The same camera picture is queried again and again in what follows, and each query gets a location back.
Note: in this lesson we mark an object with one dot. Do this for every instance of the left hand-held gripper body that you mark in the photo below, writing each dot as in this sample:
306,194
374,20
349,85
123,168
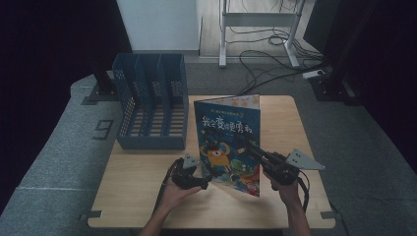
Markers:
183,175

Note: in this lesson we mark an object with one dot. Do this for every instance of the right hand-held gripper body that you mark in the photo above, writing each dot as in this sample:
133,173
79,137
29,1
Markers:
282,170

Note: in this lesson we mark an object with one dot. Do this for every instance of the blue cartoon picture book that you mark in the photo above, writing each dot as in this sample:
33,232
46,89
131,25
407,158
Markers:
229,144

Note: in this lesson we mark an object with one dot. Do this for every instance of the person's left hand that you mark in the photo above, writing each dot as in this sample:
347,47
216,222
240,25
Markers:
175,196

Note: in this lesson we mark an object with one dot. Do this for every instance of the person's right hand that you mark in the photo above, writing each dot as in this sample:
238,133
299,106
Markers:
288,193

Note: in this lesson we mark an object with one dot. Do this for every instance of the blue plastic file rack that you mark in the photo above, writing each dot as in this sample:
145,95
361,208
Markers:
152,137

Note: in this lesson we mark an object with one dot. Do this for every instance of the black stand base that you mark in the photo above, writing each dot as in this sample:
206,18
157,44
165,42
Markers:
329,88
103,93

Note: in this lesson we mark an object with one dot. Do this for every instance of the white power strip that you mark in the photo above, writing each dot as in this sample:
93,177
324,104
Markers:
313,74

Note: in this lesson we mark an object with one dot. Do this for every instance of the white panel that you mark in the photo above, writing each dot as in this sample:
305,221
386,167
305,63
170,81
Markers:
160,24

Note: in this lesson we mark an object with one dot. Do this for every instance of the white metal desk frame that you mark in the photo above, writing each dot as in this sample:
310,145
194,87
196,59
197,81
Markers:
259,19

